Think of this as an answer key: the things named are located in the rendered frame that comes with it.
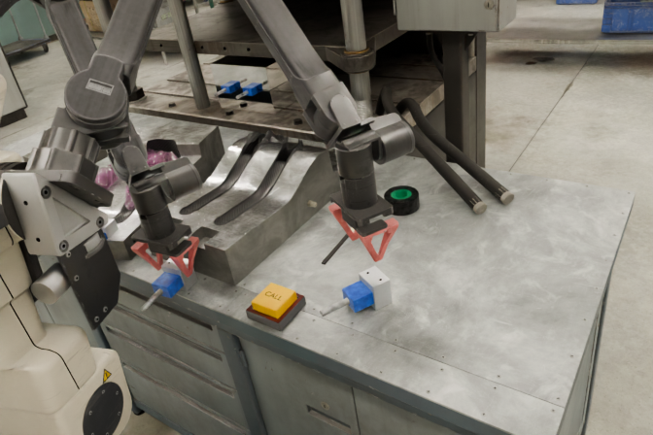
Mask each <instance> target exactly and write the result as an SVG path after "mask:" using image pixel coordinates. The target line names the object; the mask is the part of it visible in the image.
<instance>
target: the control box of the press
mask: <svg viewBox="0 0 653 435"><path fill-rule="evenodd" d="M393 5H394V15H396V16H397V29H398V30H414V31H421V33H426V34H427V45H428V50H429V54H430V58H431V60H432V61H433V63H434V65H435V66H436V68H437V69H438V71H439V73H440V74H441V76H442V78H443V81H444V107H445V137H446V139H447V140H448V141H449V142H450V143H452V144H453V145H454V146H455V147H456V148H458V149H459V150H460V151H461V152H463V153H464V154H465V155H466V156H468V157H469V61H468V47H469V45H470V44H471V42H472V41H473V39H474V38H475V36H476V35H477V33H478V32H500V30H501V29H503V28H504V27H505V26H506V25H507V24H509V23H510V22H511V21H512V20H513V19H514V18H516V6H517V0H393ZM432 33H434V34H435V36H436V37H437V39H438V40H439V42H440V43H441V45H442V46H443V66H442V64H441V63H440V61H439V59H438V58H437V56H436V54H435V51H434V48H433V42H432Z"/></svg>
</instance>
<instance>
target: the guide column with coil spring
mask: <svg viewBox="0 0 653 435"><path fill-rule="evenodd" d="M167 2H168V6H169V10H170V13H171V16H172V20H173V23H174V27H175V30H176V34H177V38H178V41H179V45H180V49H181V52H182V56H183V59H184V62H185V66H186V70H187V73H188V77H189V83H190V87H191V90H192V94H193V98H194V101H195V105H196V109H198V110H201V109H206V108H209V107H210V106H211V105H210V101H209V97H208V93H207V89H206V85H205V83H204V79H203V75H202V71H201V67H200V63H199V59H198V56H197V52H196V48H195V44H194V40H193V37H192V34H191V30H190V26H189V19H188V15H187V11H186V8H185V4H184V0H167Z"/></svg>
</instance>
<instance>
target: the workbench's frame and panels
mask: <svg viewBox="0 0 653 435"><path fill-rule="evenodd" d="M633 205H634V201H633V204H632V207H631V209H630V212H629V215H628V218H627V221H626V224H625V227H624V230H623V233H622V236H621V240H620V243H619V246H618V249H617V252H616V254H615V257H614V260H613V263H612V266H611V269H610V272H609V275H608V278H607V281H606V284H605V287H604V290H603V293H602V297H601V302H600V304H599V307H598V310H597V313H596V316H595V319H594V322H593V325H592V328H591V331H590V334H589V337H588V340H587V343H586V346H585V349H584V352H583V355H582V358H581V361H580V364H579V367H578V370H577V373H576V376H575V379H574V382H573V385H572V388H571V391H570V394H569V397H568V400H567V404H566V407H565V411H564V414H563V417H562V420H561V423H560V426H559V429H558V432H557V435H585V434H586V431H587V427H588V422H589V415H590V410H591V404H592V397H593V391H594V385H595V378H596V373H597V366H598V360H599V354H600V347H601V335H602V330H603V324H604V317H605V311H606V304H607V298H608V292H609V286H610V280H611V274H612V269H613V266H614V263H615V260H616V257H617V254H618V251H619V249H620V245H621V242H622V239H623V236H624V233H625V230H626V227H627V224H628V221H629V218H630V215H631V211H632V208H633ZM154 294H155V292H154V289H153V287H152V285H151V284H149V283H146V282H144V281H142V280H139V279H137V278H134V277H132V276H130V275H127V274H125V273H123V272H121V271H120V291H119V301H118V304H117V305H116V306H115V308H114V309H113V310H112V311H111V312H110V314H108V315H107V316H106V317H105V319H104V320H103V321H102V322H101V323H100V325H99V326H98V327H97V328H96V329H95V330H92V329H91V327H90V325H89V323H88V321H87V319H86V316H85V314H84V312H83V309H82V307H81V305H80V303H79V301H78V299H77V297H76V295H75V293H74V291H73V289H72V287H71V286H70V287H69V288H68V289H67V290H66V291H65V292H64V293H63V294H62V295H61V296H60V297H59V298H58V299H57V301H56V302H54V303H53V304H46V303H43V302H41V301H40V300H37V301H36V302H35V306H36V308H37V311H38V314H39V317H40V320H41V322H43V323H54V324H64V325H74V326H78V327H81V328H82V329H83V330H84V331H85V332H86V335H87V338H88V342H89V345H90V347H91V348H99V349H108V350H114V351H116V352H117V354H118V355H119V358H120V364H121V367H122V370H123V373H124V376H125V379H126V383H127V386H128V389H129V392H130V396H131V400H132V408H131V411H132V412H133V413H134V414H135V415H136V416H140V415H142V414H144V413H145V412H146V413H148V414H149V415H151V416H152V417H154V418H156V419H158V420H159V421H161V422H163V423H164V424H166V425H168V426H169V427H171V428H172V429H174V430H176V431H177V432H179V433H180V434H182V435H511V434H508V433H506V432H503V431H501V430H499V429H496V428H494V427H492V426H490V425H488V424H485V423H483V422H480V421H478V420H476V419H473V418H470V417H467V416H465V415H462V414H460V413H458V412H455V411H453V410H450V409H448V408H446V407H443V406H441V405H438V404H436V403H434V402H431V401H429V400H428V399H425V398H423V397H420V396H418V395H416V394H413V393H411V392H408V391H406V390H404V389H401V388H399V387H396V386H394V385H390V384H388V383H386V382H383V381H381V380H378V379H376V378H374V377H371V376H369V375H366V374H365V373H363V372H360V371H358V370H355V369H353V368H351V367H348V366H346V365H343V364H341V363H339V362H336V361H334V360H332V359H329V358H327V357H324V356H322V355H320V354H317V353H315V352H312V351H309V350H306V349H305V348H302V347H300V346H298V345H295V344H293V343H291V342H288V341H286V340H283V339H281V338H279V337H276V336H274V335H271V334H269V333H267V332H264V331H262V330H259V329H257V328H255V327H252V326H251V325H249V324H246V323H244V322H241V321H239V320H237V319H234V318H230V317H228V316H226V315H223V314H222V313H218V312H216V311H214V310H211V309H209V308H206V307H204V306H202V305H199V304H197V303H195V302H192V301H190V300H188V299H186V298H184V297H181V296H179V295H176V294H175V295H174V296H173V297H172V298H168V297H164V296H160V297H159V298H158V299H157V300H156V301H155V302H153V304H151V306H150V307H149V308H148V309H146V311H144V312H142V311H141V310H140V309H141V307H142V306H143V305H144V304H145V303H146V302H147V301H148V300H149V299H150V297H152V296H153V295H154Z"/></svg>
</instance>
